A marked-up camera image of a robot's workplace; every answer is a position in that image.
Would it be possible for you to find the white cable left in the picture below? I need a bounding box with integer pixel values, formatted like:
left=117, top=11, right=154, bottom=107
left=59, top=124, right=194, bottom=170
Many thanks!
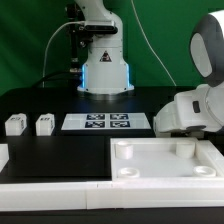
left=42, top=20, right=83, bottom=88

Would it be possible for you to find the white square tabletop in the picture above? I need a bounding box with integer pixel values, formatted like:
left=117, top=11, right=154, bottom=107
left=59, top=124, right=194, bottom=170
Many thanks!
left=110, top=138, right=224, bottom=181

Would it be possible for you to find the white cable right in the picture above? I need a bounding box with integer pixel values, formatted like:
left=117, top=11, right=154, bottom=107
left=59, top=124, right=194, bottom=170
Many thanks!
left=130, top=0, right=178, bottom=88

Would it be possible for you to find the black cable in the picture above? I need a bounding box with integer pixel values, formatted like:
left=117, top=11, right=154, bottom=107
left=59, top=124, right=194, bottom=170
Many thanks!
left=31, top=73, right=83, bottom=88

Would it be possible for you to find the white cable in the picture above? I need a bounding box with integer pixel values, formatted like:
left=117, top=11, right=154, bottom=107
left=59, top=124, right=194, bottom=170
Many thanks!
left=42, top=20, right=83, bottom=88
left=130, top=0, right=178, bottom=88

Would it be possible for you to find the white tag base sheet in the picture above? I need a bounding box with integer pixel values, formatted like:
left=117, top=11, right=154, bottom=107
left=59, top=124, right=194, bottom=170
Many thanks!
left=62, top=113, right=151, bottom=131

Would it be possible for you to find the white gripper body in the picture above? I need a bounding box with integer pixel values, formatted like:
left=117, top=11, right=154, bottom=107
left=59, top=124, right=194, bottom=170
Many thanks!
left=153, top=84, right=224, bottom=137

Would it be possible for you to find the white U-shaped obstacle fence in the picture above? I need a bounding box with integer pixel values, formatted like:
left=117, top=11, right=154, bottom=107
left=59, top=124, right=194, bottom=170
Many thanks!
left=0, top=139, right=224, bottom=212

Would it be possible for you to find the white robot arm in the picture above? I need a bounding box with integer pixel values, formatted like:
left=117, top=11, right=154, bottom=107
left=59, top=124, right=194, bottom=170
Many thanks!
left=75, top=0, right=224, bottom=134

